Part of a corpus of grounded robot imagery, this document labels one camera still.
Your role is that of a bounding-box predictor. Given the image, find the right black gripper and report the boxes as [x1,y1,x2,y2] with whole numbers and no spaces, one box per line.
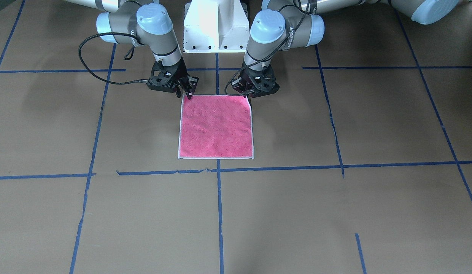
[165,61,199,100]

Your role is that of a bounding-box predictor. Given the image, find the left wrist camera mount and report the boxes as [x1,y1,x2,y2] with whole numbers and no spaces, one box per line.
[249,65,280,98]

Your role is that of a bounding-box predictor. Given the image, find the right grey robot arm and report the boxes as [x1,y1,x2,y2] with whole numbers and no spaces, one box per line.
[74,0,198,99]

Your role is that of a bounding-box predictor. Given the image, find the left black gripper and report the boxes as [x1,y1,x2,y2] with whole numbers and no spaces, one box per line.
[231,68,259,107]

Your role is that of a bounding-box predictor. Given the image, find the pink towel with white hem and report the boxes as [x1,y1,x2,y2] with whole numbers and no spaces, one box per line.
[178,95,254,159]

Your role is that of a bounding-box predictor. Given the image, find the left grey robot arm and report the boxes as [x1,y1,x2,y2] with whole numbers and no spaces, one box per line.
[226,0,365,98]

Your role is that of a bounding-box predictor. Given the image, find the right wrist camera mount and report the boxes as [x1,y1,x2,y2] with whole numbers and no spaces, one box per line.
[146,60,181,98]

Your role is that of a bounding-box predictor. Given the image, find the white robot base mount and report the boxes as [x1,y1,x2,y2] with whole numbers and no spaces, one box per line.
[183,0,250,53]

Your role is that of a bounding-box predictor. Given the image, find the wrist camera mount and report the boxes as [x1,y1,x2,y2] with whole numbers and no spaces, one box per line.
[249,65,280,98]
[146,60,181,98]

